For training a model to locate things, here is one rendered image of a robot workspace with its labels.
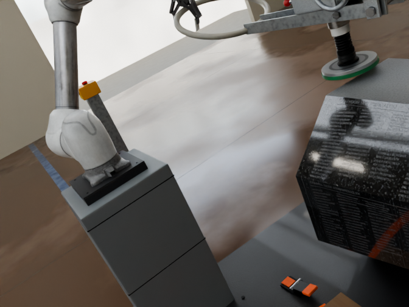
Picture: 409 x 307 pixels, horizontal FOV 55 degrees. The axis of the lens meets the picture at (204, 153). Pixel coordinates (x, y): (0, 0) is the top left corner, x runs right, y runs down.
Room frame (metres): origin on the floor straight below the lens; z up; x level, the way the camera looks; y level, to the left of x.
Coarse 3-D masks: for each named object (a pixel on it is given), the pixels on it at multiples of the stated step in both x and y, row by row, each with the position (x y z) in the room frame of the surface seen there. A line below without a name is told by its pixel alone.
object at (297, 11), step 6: (294, 0) 1.50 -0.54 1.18; (300, 0) 1.47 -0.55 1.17; (306, 0) 1.45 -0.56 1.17; (312, 0) 1.43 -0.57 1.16; (324, 0) 1.38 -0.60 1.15; (336, 0) 1.35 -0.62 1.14; (294, 6) 1.51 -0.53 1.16; (300, 6) 1.48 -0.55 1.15; (306, 6) 1.46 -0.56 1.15; (312, 6) 1.43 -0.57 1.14; (300, 12) 1.49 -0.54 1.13; (306, 12) 1.47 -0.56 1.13
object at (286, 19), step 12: (360, 0) 1.44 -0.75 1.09; (384, 0) 1.25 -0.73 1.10; (396, 0) 1.32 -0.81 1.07; (276, 12) 1.81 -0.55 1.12; (288, 12) 1.74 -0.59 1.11; (312, 12) 1.50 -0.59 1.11; (324, 12) 1.45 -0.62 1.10; (336, 12) 1.40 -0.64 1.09; (348, 12) 1.37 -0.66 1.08; (360, 12) 1.33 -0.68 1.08; (372, 12) 1.25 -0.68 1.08; (384, 12) 1.25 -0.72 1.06; (252, 24) 1.80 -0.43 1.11; (264, 24) 1.74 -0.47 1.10; (276, 24) 1.68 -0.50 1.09; (288, 24) 1.62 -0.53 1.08; (300, 24) 1.57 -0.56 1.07; (312, 24) 1.51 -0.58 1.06
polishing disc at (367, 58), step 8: (360, 56) 1.48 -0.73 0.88; (368, 56) 1.45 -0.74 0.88; (376, 56) 1.41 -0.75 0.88; (328, 64) 1.56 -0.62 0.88; (336, 64) 1.52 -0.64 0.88; (352, 64) 1.44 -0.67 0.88; (360, 64) 1.40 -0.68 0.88; (368, 64) 1.38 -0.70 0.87; (328, 72) 1.46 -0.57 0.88; (336, 72) 1.42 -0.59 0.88; (344, 72) 1.40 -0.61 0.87; (352, 72) 1.38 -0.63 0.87
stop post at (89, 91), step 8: (80, 88) 2.49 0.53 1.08; (88, 88) 2.50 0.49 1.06; (96, 88) 2.51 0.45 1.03; (80, 96) 2.55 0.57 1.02; (88, 96) 2.49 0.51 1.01; (96, 96) 2.52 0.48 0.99; (88, 104) 2.57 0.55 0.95; (96, 104) 2.52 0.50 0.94; (96, 112) 2.51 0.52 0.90; (104, 112) 2.52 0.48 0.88; (104, 120) 2.52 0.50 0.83; (112, 120) 2.53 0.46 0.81; (112, 128) 2.52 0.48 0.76; (112, 136) 2.51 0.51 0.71; (120, 136) 2.53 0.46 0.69; (120, 144) 2.52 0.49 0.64
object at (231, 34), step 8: (200, 0) 2.26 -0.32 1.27; (208, 0) 2.26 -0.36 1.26; (216, 0) 2.27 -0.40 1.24; (248, 0) 2.18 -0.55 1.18; (256, 0) 2.12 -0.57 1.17; (184, 8) 2.20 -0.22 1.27; (264, 8) 2.02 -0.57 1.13; (176, 16) 2.12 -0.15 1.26; (176, 24) 2.04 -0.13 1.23; (184, 32) 1.95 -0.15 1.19; (192, 32) 1.91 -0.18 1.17; (224, 32) 1.85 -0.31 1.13; (232, 32) 1.83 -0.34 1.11; (240, 32) 1.83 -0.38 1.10
